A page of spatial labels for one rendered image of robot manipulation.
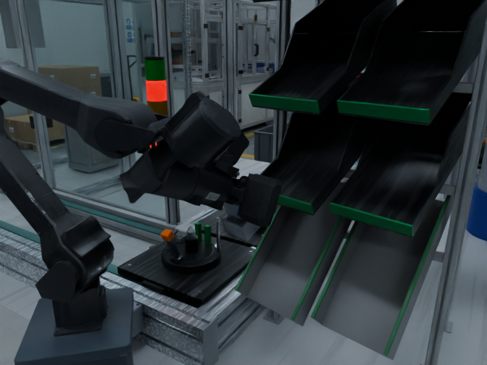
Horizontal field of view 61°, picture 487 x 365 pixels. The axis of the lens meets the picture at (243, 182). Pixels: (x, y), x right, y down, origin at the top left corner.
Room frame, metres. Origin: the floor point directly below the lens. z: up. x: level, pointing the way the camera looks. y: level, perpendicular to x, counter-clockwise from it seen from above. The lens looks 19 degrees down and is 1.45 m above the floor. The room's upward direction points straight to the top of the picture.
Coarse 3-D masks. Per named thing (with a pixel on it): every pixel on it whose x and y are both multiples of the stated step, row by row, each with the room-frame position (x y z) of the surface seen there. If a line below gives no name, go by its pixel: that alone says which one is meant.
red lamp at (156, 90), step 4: (148, 80) 1.04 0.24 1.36; (160, 80) 1.04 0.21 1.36; (164, 80) 1.05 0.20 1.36; (148, 84) 1.04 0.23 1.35; (152, 84) 1.03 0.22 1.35; (156, 84) 1.03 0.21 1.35; (160, 84) 1.03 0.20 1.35; (164, 84) 1.04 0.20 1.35; (148, 88) 1.04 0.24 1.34; (152, 88) 1.03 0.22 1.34; (156, 88) 1.03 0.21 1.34; (160, 88) 1.03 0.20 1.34; (164, 88) 1.04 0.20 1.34; (148, 92) 1.04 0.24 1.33; (152, 92) 1.03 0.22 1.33; (156, 92) 1.03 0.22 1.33; (160, 92) 1.03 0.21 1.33; (164, 92) 1.04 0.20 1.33; (148, 96) 1.04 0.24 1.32; (152, 96) 1.03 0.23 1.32; (156, 96) 1.03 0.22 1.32; (160, 96) 1.03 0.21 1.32; (164, 96) 1.04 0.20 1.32; (148, 100) 1.04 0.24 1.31; (152, 100) 1.03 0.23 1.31; (156, 100) 1.03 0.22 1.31; (160, 100) 1.03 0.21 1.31; (164, 100) 1.04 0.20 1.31
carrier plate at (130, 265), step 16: (224, 240) 0.94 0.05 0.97; (144, 256) 0.86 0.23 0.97; (160, 256) 0.86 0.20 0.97; (224, 256) 0.86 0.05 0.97; (240, 256) 0.86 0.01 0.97; (128, 272) 0.80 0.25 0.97; (144, 272) 0.79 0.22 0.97; (160, 272) 0.79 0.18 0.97; (208, 272) 0.79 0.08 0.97; (224, 272) 0.79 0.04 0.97; (240, 272) 0.81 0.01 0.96; (176, 288) 0.73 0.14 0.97; (192, 288) 0.73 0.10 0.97; (208, 288) 0.73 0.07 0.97
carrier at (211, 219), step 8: (208, 216) 1.10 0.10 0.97; (216, 216) 1.10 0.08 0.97; (224, 216) 1.06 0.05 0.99; (208, 224) 1.05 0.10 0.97; (216, 232) 0.99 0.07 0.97; (224, 232) 0.99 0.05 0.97; (256, 232) 0.99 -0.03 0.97; (264, 232) 0.99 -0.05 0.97; (232, 240) 0.96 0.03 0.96; (240, 240) 0.94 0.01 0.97; (248, 240) 0.94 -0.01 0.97; (256, 240) 0.94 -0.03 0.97
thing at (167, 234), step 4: (172, 228) 0.81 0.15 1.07; (164, 232) 0.78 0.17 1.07; (168, 232) 0.78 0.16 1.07; (172, 232) 0.79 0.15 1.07; (176, 232) 0.80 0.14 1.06; (164, 236) 0.78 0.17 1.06; (168, 236) 0.78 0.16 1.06; (172, 236) 0.79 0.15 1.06; (168, 240) 0.78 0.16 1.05; (172, 240) 0.79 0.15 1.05; (168, 244) 0.79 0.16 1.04; (172, 244) 0.79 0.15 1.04; (172, 248) 0.79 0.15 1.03; (176, 248) 0.80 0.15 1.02; (172, 252) 0.80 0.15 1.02; (176, 252) 0.80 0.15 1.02; (172, 256) 0.81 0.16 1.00; (176, 256) 0.80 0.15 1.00
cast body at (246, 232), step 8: (224, 208) 0.57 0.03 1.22; (232, 208) 0.55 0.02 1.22; (232, 216) 0.56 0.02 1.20; (224, 224) 0.56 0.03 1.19; (232, 224) 0.55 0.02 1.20; (240, 224) 0.54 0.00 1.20; (248, 224) 0.54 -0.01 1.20; (232, 232) 0.56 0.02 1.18; (240, 232) 0.54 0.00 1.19; (248, 232) 0.54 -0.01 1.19
